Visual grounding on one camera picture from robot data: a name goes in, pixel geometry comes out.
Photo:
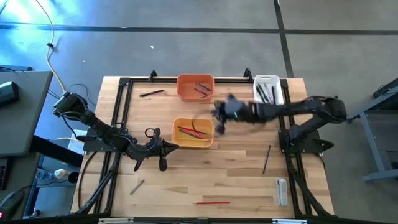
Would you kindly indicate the blue pens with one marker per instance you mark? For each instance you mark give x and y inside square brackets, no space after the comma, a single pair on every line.
[203,87]

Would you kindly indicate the white plastic bin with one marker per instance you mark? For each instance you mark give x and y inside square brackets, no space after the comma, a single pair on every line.
[279,90]

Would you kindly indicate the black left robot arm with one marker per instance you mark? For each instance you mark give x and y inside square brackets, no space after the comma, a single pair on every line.
[96,124]

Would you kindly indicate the yellow plastic bin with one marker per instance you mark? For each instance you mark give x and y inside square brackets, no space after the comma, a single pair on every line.
[205,124]

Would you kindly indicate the purple crayon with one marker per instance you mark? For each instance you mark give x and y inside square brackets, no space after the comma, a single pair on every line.
[201,91]

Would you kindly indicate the light red pencil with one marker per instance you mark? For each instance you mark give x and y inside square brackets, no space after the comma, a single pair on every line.
[191,130]

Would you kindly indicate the black keyboard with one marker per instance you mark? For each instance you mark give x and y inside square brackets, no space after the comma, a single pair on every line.
[3,174]

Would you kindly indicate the black round lid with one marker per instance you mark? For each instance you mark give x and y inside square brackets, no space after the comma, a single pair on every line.
[73,177]

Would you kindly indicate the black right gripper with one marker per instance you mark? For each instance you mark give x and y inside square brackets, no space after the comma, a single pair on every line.
[237,110]

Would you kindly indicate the black aluminium table frame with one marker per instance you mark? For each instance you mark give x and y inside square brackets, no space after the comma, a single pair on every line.
[140,80]

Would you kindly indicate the orange plastic bin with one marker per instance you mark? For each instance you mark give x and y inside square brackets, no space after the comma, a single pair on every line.
[186,93]

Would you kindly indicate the grey metal cart frame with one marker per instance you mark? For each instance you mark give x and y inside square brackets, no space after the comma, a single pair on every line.
[382,175]

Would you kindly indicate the white stapler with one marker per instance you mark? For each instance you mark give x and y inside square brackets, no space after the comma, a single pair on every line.
[282,193]

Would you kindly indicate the clear water bottle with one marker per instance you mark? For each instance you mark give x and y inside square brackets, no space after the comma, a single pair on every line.
[43,175]

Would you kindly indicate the grey marker pen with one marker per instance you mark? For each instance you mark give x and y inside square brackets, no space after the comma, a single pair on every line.
[268,91]

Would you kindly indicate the green pen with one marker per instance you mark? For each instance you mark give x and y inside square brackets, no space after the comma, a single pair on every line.
[263,92]

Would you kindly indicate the grey side table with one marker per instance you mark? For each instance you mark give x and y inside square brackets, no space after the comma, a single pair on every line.
[25,124]

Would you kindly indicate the white bottle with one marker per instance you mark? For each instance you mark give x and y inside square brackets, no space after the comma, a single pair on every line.
[61,173]

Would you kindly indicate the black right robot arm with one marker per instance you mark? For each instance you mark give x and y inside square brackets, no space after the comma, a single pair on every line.
[295,109]

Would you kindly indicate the black desktop device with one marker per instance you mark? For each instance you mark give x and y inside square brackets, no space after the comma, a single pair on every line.
[7,93]

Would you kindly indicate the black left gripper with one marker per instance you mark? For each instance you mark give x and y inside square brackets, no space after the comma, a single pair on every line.
[157,147]

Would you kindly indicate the black mouse red light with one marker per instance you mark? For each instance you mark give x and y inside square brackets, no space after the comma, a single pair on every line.
[12,200]

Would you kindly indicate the white strip bracket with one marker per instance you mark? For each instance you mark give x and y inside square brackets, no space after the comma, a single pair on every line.
[289,221]
[115,220]

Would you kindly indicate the black cart device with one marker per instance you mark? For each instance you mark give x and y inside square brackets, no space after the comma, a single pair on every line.
[387,88]

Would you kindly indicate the black pen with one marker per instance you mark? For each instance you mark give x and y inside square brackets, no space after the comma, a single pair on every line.
[151,93]
[273,94]
[258,92]

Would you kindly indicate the black table clamp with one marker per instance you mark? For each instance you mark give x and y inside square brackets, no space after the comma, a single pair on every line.
[152,75]
[247,74]

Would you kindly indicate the black pencil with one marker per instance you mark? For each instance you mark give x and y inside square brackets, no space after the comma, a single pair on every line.
[266,159]

